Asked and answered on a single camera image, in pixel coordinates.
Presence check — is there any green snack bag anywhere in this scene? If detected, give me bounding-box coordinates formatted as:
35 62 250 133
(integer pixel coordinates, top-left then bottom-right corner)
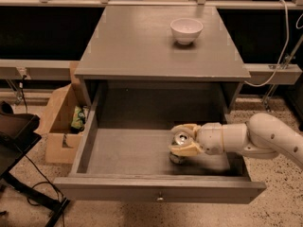
70 106 86 133

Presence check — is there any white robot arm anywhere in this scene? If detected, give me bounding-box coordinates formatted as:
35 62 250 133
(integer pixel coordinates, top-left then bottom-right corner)
169 113 303 168

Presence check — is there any white ceramic bowl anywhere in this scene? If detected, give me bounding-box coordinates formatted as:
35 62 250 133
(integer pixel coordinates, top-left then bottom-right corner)
170 18 204 44

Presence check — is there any grey open top drawer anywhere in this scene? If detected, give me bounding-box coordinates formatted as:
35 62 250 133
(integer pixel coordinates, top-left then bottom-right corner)
55 87 266 204

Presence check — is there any grey wooden cabinet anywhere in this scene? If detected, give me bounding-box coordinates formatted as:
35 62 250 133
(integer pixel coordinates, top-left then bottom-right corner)
74 5 252 112

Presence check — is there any metal drawer knob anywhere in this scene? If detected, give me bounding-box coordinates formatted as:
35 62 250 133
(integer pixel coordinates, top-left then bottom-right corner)
156 191 164 202

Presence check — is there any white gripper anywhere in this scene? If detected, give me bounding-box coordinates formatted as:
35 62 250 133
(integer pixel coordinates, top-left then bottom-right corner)
169 123 223 157

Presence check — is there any grey metal rail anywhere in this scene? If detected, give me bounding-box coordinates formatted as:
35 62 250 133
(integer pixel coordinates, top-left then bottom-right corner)
0 60 79 80

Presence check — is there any green 7up soda can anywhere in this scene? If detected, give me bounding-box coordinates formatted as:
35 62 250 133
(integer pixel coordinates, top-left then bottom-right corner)
169 132 191 165

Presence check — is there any black floor cable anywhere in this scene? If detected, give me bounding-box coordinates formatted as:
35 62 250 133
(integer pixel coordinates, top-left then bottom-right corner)
24 154 66 227

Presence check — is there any open cardboard box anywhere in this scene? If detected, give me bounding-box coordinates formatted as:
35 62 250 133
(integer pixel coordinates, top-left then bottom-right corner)
36 61 87 164

